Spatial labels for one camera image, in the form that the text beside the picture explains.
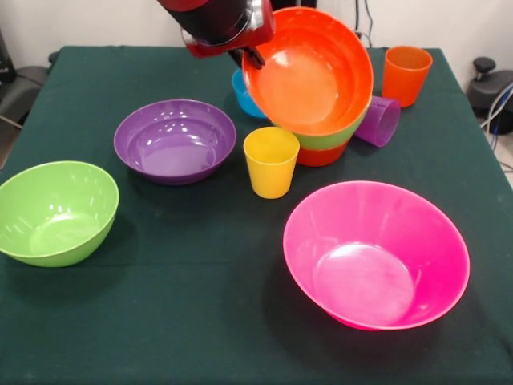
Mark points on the orange plastic cup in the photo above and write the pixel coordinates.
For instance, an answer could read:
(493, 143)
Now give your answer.
(405, 84)

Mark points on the purple plastic cup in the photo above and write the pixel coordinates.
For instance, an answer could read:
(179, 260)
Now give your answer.
(378, 124)

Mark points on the blue plastic bowl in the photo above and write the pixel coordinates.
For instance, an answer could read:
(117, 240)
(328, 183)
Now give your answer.
(244, 100)

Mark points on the dark green tablecloth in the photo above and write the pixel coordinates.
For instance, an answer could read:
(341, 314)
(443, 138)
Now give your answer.
(120, 329)

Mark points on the pink plastic bowl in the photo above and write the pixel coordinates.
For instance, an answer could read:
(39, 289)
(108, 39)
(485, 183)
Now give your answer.
(372, 256)

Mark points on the large orange plastic bowl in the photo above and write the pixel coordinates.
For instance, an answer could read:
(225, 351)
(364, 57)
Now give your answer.
(308, 80)

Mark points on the black chair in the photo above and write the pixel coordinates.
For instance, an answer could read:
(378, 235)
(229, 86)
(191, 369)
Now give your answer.
(20, 92)

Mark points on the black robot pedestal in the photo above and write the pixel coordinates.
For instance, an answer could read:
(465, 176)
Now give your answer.
(296, 3)

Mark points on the green plastic bowl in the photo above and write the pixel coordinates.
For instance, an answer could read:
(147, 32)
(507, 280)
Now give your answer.
(52, 212)
(320, 141)

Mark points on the purple plastic bowl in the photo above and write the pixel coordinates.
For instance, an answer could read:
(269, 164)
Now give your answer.
(172, 144)

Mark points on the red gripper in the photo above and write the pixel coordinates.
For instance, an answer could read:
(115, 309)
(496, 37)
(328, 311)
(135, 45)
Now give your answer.
(240, 42)

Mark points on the yellow plastic cup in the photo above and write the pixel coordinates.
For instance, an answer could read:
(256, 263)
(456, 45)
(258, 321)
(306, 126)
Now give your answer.
(272, 168)

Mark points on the small orange plastic bowl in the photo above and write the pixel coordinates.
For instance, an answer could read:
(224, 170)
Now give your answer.
(320, 157)

